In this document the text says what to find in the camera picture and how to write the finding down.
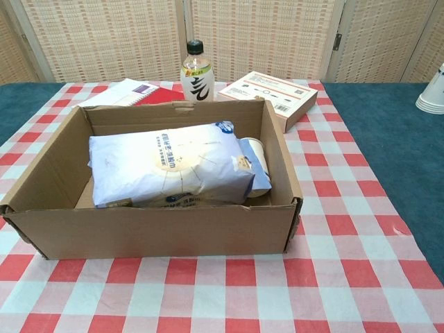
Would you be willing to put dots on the red spiral notebook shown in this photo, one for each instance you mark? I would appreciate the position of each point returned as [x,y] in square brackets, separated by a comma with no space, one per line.
[121,93]

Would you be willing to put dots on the white paper cup blue logo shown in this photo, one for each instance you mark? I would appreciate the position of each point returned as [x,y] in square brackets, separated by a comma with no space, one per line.
[258,152]

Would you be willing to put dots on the red white checkered tablecloth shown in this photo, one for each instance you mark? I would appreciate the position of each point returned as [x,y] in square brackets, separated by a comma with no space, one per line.
[222,295]

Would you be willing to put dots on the printed cardboard package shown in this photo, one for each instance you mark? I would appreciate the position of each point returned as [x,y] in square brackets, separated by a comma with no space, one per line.
[267,90]

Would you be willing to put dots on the drink bottle black cap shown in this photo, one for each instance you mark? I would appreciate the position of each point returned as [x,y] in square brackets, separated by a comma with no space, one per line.
[197,86]

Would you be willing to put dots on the light blue tissue pack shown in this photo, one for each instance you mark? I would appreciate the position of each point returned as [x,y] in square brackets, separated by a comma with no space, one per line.
[166,166]

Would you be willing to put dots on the open brown cardboard box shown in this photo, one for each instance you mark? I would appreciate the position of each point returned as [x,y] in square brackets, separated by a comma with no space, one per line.
[156,229]

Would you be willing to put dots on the stack of white paper cups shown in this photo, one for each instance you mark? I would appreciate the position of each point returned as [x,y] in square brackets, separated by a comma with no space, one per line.
[433,97]

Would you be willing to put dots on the woven folding screen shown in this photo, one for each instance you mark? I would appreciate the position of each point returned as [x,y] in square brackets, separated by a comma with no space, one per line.
[104,34]

